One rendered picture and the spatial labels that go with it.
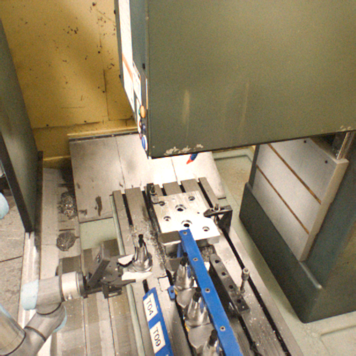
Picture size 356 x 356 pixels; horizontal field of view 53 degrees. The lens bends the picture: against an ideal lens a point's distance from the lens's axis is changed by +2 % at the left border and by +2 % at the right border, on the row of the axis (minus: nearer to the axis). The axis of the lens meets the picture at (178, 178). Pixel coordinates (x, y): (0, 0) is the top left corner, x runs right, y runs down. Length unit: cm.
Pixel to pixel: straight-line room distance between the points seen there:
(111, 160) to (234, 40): 159
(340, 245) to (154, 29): 101
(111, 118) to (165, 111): 152
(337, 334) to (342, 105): 114
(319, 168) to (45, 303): 97
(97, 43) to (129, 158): 68
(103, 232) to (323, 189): 119
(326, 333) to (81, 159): 159
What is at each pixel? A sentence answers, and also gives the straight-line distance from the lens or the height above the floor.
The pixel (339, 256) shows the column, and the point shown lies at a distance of 143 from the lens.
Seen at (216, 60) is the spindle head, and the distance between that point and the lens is 74.
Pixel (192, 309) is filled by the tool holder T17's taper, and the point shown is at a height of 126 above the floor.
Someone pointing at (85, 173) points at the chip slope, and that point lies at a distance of 219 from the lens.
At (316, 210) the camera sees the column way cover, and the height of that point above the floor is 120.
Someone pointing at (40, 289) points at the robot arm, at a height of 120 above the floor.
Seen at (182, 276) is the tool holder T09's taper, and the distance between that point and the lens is 100.
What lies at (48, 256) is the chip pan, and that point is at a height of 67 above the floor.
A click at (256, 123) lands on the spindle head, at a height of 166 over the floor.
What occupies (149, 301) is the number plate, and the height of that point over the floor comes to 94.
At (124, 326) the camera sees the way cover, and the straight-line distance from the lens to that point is 148.
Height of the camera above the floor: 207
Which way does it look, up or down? 38 degrees down
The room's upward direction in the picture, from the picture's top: 2 degrees clockwise
